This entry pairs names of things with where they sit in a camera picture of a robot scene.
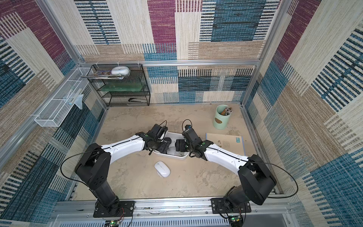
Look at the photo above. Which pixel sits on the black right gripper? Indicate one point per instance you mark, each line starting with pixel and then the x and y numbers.
pixel 181 145

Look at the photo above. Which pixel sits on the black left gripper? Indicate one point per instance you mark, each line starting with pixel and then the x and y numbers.
pixel 163 147

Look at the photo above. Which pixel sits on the white plastic storage box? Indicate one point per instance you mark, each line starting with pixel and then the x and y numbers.
pixel 171 151

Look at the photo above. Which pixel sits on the white slim mouse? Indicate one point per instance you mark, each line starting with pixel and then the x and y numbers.
pixel 162 169

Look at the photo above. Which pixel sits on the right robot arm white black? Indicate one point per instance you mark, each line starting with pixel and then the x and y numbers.
pixel 257 182

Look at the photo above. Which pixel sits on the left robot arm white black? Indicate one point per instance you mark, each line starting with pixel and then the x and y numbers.
pixel 93 167

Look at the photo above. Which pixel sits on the mint green pencil cup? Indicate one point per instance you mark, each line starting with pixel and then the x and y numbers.
pixel 220 122

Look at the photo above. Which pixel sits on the beige notebook blue spine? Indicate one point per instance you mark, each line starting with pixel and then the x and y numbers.
pixel 234 144

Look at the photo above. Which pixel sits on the black stapler bottom shelf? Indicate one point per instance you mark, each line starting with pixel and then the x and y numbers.
pixel 137 100

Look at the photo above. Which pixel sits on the bundle of pencils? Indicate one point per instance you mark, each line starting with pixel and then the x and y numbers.
pixel 227 111

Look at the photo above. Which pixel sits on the green folder on shelf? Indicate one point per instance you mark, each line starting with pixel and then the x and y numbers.
pixel 123 87

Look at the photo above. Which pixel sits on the white round device on shelf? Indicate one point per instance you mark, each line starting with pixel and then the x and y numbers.
pixel 120 71

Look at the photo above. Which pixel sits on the magazine on top shelf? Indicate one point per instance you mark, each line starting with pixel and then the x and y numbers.
pixel 106 75

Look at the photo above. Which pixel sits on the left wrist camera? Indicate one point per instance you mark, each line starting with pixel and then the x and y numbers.
pixel 160 131

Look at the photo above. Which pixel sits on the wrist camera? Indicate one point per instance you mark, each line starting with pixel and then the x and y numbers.
pixel 189 133
pixel 160 131

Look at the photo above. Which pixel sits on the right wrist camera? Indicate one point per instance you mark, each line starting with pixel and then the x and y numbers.
pixel 189 133

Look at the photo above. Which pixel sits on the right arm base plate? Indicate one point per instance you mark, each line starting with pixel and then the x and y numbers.
pixel 223 206

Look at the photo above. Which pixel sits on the black wire shelf rack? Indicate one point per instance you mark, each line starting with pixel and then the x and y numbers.
pixel 120 99

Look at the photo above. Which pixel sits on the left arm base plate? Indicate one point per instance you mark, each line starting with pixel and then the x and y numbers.
pixel 117 209

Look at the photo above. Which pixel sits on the white wire wall basket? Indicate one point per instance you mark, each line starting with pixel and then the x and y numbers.
pixel 69 94

